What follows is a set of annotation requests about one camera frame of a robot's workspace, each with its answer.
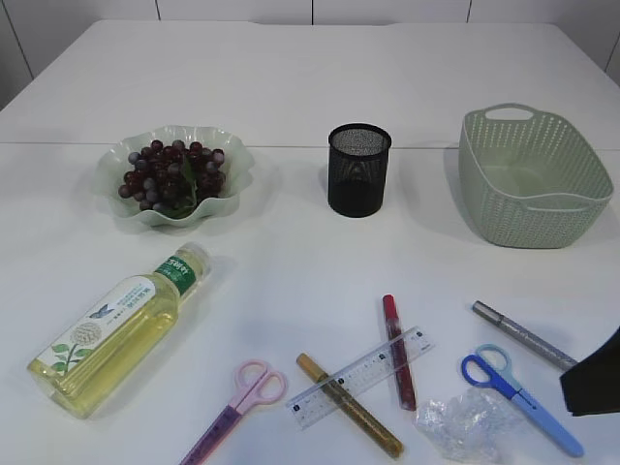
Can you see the purple artificial grape bunch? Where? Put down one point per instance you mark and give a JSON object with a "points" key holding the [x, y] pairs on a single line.
{"points": [[173, 179]]}

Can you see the blue scissors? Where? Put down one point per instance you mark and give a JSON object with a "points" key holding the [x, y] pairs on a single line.
{"points": [[496, 364]]}

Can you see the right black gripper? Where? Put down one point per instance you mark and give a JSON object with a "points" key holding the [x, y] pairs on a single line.
{"points": [[592, 386]]}

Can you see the gold glitter pen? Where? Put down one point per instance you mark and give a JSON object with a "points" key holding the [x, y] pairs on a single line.
{"points": [[351, 407]]}

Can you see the black mesh pen holder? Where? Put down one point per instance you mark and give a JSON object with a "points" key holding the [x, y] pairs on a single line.
{"points": [[357, 169]]}

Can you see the red glitter pen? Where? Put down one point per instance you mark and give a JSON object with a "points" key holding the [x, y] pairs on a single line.
{"points": [[403, 377]]}

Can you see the pink purple scissors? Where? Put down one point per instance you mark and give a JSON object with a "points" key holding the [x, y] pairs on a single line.
{"points": [[256, 383]]}

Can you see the clear plastic sheet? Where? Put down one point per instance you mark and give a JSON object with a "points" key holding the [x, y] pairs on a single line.
{"points": [[469, 428]]}

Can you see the clear plastic ruler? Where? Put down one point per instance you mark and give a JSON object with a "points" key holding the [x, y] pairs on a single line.
{"points": [[312, 405]]}

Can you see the green translucent wavy plate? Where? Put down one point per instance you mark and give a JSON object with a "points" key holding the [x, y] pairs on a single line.
{"points": [[114, 164]]}

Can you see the green plastic basket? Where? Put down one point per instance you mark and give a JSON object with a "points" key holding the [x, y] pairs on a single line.
{"points": [[533, 183]]}

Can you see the yellow tea bottle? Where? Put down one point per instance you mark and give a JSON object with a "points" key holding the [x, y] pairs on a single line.
{"points": [[83, 366]]}

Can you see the silver glitter pen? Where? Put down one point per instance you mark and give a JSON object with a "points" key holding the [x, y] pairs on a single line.
{"points": [[525, 337]]}

